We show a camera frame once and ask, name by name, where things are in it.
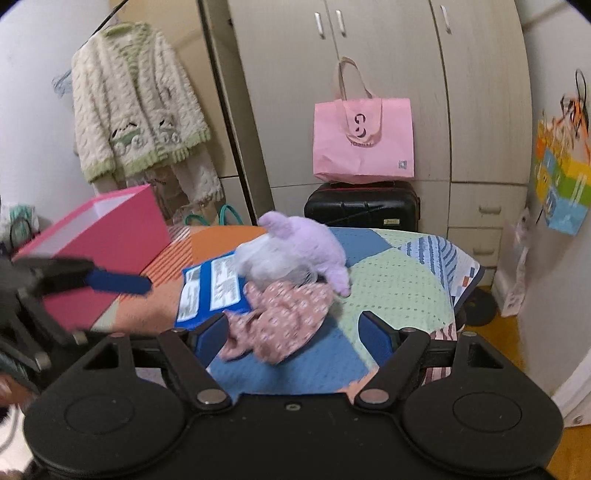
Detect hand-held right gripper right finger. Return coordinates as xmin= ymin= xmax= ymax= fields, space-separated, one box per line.
xmin=353 ymin=311 xmax=506 ymax=413

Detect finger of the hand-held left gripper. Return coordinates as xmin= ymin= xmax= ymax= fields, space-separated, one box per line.
xmin=14 ymin=256 xmax=154 ymax=297
xmin=16 ymin=288 xmax=89 ymax=347

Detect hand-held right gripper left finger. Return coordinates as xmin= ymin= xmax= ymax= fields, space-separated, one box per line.
xmin=81 ymin=314 xmax=232 ymax=411

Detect pink cardboard box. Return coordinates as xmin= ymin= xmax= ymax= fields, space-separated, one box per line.
xmin=11 ymin=184 xmax=172 ymax=333

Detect blue wet wipes packet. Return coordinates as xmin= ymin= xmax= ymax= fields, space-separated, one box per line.
xmin=174 ymin=251 xmax=253 ymax=331

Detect pink floral cloth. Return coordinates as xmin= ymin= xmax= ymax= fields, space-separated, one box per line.
xmin=218 ymin=281 xmax=334 ymax=367

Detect purple plush rabbit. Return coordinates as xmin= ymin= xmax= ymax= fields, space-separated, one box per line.
xmin=235 ymin=211 xmax=352 ymax=296

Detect patchwork tablecloth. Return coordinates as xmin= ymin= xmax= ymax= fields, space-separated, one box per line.
xmin=85 ymin=224 xmax=485 ymax=396

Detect teal patterned bag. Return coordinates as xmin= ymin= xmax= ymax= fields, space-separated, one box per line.
xmin=0 ymin=203 xmax=42 ymax=252

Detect black suitcase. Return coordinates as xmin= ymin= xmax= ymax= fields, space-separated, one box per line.
xmin=304 ymin=181 xmax=421 ymax=232

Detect white plastic bag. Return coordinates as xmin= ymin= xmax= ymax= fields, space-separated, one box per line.
xmin=501 ymin=208 xmax=533 ymax=319

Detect pink tote bag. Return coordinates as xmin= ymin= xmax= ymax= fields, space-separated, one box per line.
xmin=313 ymin=56 xmax=415 ymax=184

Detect white green fuzzy cardigan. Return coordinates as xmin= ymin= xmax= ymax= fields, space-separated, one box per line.
xmin=71 ymin=22 xmax=213 ymax=184

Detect colourful paper gift bag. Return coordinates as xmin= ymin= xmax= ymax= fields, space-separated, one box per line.
xmin=533 ymin=69 xmax=591 ymax=237

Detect light wood wardrobe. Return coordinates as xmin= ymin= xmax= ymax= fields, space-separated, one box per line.
xmin=203 ymin=0 xmax=533 ymax=269

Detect bunch of blue wire hangers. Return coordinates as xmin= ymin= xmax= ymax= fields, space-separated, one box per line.
xmin=52 ymin=69 xmax=75 ymax=96

